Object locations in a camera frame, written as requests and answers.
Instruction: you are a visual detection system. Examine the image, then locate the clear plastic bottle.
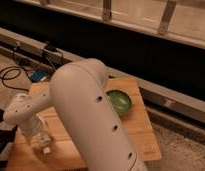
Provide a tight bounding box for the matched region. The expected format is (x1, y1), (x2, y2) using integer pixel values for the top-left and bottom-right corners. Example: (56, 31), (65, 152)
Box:
(37, 133), (51, 155)

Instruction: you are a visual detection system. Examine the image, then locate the dark chair at left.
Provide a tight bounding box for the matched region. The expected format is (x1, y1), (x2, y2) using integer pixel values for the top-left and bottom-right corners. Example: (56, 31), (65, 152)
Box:
(0, 109), (17, 165)

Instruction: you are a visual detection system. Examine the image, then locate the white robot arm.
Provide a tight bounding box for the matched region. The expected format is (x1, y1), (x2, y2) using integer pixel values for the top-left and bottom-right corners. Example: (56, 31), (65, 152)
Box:
(3, 58), (148, 171)

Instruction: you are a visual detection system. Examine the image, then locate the metal window frame rail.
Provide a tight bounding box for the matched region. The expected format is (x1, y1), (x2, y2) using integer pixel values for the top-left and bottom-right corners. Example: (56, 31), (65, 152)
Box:
(15, 0), (205, 49)

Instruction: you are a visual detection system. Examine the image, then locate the black power adapter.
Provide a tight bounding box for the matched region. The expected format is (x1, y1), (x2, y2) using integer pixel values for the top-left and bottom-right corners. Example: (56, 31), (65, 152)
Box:
(42, 43), (57, 56)

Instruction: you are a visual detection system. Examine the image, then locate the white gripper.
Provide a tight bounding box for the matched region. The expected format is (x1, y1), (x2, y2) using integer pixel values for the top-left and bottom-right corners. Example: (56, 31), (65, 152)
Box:
(19, 116), (51, 146)

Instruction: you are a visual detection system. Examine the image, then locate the blue object on floor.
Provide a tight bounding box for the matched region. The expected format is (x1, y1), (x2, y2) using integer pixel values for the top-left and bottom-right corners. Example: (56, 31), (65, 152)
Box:
(30, 70), (46, 83)

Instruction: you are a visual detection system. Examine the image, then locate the black cable on floor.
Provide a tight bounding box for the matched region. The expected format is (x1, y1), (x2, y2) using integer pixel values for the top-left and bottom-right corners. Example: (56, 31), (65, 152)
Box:
(0, 65), (32, 92)

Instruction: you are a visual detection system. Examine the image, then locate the green ceramic bowl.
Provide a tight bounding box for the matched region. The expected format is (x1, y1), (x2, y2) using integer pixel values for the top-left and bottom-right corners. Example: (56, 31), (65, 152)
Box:
(107, 90), (132, 117)

